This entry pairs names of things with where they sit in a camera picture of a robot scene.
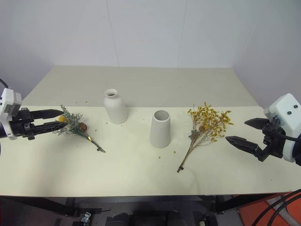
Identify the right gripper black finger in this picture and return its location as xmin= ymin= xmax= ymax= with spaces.
xmin=244 ymin=118 xmax=270 ymax=130
xmin=225 ymin=136 xmax=262 ymax=159

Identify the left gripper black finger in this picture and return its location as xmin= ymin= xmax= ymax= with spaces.
xmin=30 ymin=108 xmax=63 ymax=120
xmin=32 ymin=121 xmax=69 ymax=137

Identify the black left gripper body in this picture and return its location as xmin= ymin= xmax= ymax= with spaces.
xmin=10 ymin=107 xmax=36 ymax=141

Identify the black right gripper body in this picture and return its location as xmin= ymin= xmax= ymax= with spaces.
xmin=257 ymin=117 xmax=286 ymax=162

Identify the green sprig bouquet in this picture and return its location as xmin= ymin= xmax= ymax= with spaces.
xmin=52 ymin=105 xmax=106 ymax=153

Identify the yellow dried flower bouquet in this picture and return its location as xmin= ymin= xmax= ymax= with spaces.
xmin=176 ymin=102 xmax=235 ymax=174

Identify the white bottle-shaped vase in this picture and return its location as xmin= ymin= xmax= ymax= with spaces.
xmin=103 ymin=89 xmax=128 ymax=125

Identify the white tapered vase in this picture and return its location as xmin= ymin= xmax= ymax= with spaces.
xmin=150 ymin=110 xmax=171 ymax=148

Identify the small silver metal fitting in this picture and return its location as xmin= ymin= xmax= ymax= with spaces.
xmin=80 ymin=211 xmax=92 ymax=223

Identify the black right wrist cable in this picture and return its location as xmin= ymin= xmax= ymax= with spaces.
xmin=274 ymin=128 xmax=301 ymax=143

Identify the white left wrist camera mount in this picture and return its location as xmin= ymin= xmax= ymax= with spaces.
xmin=0 ymin=88 xmax=23 ymax=141

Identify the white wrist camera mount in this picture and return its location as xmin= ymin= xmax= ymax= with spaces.
xmin=263 ymin=93 xmax=301 ymax=163
xmin=0 ymin=88 xmax=23 ymax=141

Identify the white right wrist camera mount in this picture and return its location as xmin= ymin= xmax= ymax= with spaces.
xmin=263 ymin=93 xmax=301 ymax=163

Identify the black hanging cable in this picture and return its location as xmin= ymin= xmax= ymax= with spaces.
xmin=279 ymin=192 xmax=301 ymax=226
xmin=249 ymin=189 xmax=301 ymax=226

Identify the black table frame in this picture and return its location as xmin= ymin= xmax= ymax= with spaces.
xmin=0 ymin=192 xmax=283 ymax=218

